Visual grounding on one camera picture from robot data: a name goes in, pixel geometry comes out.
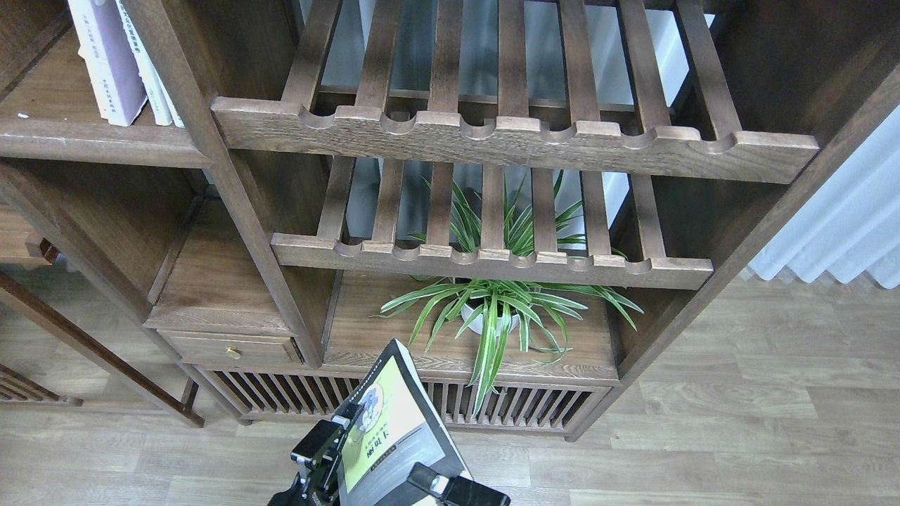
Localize white plant pot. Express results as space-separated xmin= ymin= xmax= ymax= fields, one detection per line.
xmin=460 ymin=300 xmax=520 ymax=335

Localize black and yellow book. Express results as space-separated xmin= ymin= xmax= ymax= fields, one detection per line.
xmin=338 ymin=339 xmax=468 ymax=505

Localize brass drawer knob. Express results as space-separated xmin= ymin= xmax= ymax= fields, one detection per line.
xmin=225 ymin=346 xmax=242 ymax=360

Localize white book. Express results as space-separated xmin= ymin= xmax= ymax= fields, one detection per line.
xmin=153 ymin=66 xmax=184 ymax=129
xmin=116 ymin=1 xmax=173 ymax=126

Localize white curtain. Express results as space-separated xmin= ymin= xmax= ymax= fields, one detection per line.
xmin=748 ymin=109 xmax=899 ymax=289

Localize white book left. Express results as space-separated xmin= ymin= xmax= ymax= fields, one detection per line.
xmin=116 ymin=1 xmax=173 ymax=126

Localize white book right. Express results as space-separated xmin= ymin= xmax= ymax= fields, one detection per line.
xmin=153 ymin=66 xmax=184 ymax=129

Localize colourful 300 paperback book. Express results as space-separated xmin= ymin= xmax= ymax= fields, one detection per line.
xmin=67 ymin=1 xmax=109 ymax=119

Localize pale purple book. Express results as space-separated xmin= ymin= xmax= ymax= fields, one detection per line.
xmin=81 ymin=1 xmax=147 ymax=127

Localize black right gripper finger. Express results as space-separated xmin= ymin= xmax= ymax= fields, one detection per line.
xmin=407 ymin=463 xmax=511 ymax=505

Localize green spider plant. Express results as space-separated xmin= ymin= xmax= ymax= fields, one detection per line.
xmin=373 ymin=170 xmax=644 ymax=413

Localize dark wooden bookshelf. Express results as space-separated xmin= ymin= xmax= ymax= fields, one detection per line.
xmin=2 ymin=1 xmax=898 ymax=441

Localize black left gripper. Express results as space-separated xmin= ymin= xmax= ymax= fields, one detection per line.
xmin=267 ymin=402 xmax=364 ymax=505

